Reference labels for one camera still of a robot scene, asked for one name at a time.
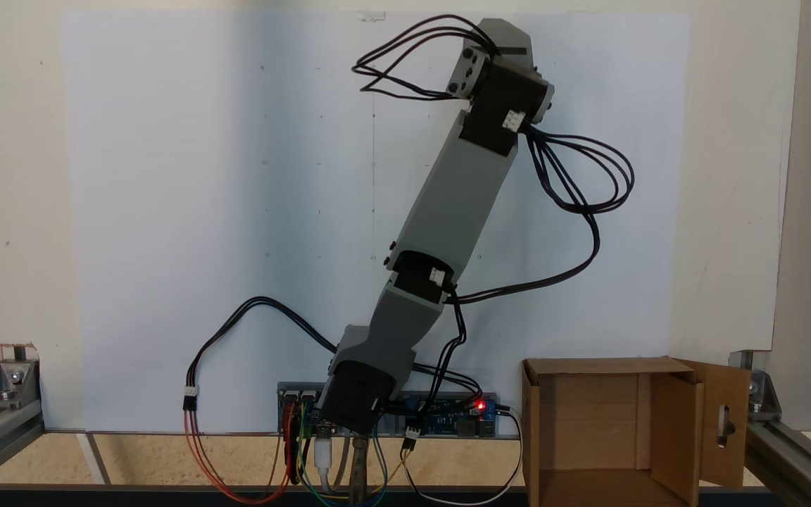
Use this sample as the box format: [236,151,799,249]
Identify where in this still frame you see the large white paper sheet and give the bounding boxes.
[61,11,691,434]

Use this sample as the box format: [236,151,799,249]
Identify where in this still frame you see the blue circuit board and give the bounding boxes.
[384,392,499,439]

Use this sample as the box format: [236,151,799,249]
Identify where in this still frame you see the brown cardboard box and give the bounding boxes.
[522,356,753,507]

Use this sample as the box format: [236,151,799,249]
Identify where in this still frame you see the metal table clamp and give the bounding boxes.
[349,433,372,505]

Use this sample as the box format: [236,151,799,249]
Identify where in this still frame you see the white usb plug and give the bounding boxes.
[314,435,337,488]

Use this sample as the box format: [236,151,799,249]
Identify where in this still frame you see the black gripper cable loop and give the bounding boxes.
[351,15,499,101]

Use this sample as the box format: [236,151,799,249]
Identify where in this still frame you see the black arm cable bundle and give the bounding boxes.
[413,127,636,423]

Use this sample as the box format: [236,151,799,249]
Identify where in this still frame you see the black cable with white connector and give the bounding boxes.
[183,296,340,413]

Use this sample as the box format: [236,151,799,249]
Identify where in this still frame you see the thin white cable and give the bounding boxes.
[405,407,523,506]

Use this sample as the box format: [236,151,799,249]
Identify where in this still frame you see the circuit board with jumper wires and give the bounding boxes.
[277,382,329,437]

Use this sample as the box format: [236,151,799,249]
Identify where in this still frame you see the metal corner bracket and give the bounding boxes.
[0,359,42,411]
[729,351,781,422]

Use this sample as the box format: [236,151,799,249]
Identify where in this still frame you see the coloured jumper wires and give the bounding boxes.
[284,403,406,506]

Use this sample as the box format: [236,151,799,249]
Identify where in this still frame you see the orange and red wires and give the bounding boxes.
[184,408,295,505]

